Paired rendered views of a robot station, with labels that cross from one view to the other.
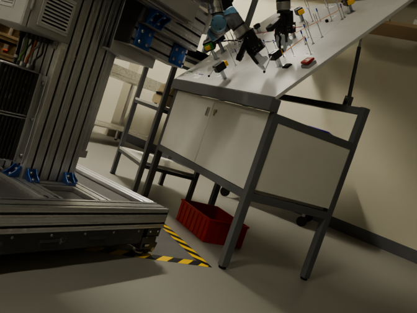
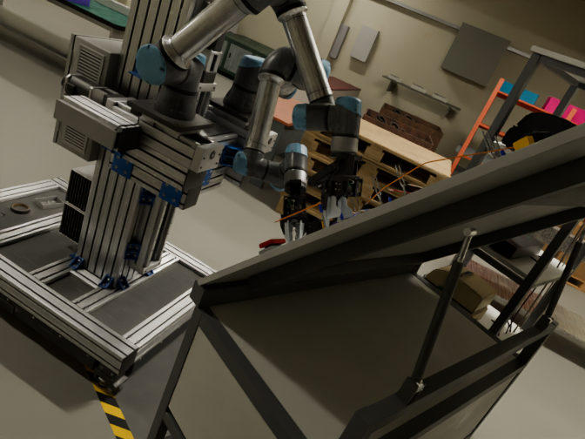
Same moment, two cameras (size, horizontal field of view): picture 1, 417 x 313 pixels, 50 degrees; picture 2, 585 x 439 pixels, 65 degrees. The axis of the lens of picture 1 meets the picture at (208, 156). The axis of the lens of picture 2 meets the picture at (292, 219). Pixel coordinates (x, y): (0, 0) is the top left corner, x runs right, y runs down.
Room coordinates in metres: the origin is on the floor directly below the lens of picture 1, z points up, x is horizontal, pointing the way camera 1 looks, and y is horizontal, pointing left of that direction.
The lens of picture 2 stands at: (1.94, -1.31, 1.63)
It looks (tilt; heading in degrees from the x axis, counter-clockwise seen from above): 23 degrees down; 72
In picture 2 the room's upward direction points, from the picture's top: 23 degrees clockwise
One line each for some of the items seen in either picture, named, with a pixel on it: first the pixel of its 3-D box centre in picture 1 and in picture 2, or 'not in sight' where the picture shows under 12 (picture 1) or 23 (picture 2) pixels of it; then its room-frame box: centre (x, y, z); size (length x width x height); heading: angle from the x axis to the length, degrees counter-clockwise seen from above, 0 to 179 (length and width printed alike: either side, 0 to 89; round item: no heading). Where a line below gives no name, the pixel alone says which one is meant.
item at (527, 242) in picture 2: (188, 54); (496, 231); (3.46, 0.40, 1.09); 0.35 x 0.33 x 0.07; 31
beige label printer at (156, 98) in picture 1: (177, 97); (455, 289); (3.41, 0.37, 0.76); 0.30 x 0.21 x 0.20; 124
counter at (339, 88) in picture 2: not in sight; (326, 99); (4.54, 7.54, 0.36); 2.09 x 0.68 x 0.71; 58
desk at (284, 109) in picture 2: not in sight; (272, 136); (2.96, 3.55, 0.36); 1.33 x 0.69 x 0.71; 58
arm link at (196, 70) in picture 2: not in sight; (184, 65); (1.92, 0.34, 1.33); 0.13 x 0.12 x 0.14; 58
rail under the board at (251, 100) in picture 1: (215, 92); (331, 274); (2.63, 0.08, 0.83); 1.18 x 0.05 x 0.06; 31
